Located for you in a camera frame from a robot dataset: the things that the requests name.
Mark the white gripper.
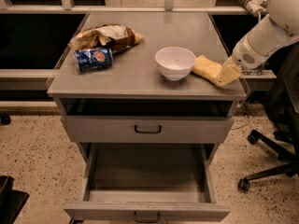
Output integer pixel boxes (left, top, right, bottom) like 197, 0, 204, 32
214, 36, 268, 87

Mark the yellow sponge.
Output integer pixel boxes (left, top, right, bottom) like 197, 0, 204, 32
192, 55, 222, 82

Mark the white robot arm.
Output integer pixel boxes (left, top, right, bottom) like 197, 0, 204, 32
212, 0, 299, 87

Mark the grey drawer cabinet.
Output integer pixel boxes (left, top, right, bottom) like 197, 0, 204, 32
46, 11, 248, 224

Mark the open middle drawer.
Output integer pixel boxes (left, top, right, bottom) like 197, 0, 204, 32
64, 144, 230, 224

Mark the closed upper drawer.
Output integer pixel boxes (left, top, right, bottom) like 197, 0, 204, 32
62, 116, 234, 144

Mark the white bowl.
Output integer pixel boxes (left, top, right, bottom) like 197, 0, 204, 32
155, 47, 196, 81

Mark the white power strip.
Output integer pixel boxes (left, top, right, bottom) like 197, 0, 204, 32
237, 0, 266, 17

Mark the black office chair base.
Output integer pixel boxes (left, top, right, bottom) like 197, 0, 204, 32
237, 103, 299, 194

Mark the crumpled chip bag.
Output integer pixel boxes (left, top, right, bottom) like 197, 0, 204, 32
68, 24, 144, 53

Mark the blue pepsi can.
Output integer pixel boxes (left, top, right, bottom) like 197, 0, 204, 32
75, 47, 113, 72

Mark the black box at left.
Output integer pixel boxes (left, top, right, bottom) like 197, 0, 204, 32
0, 175, 29, 224

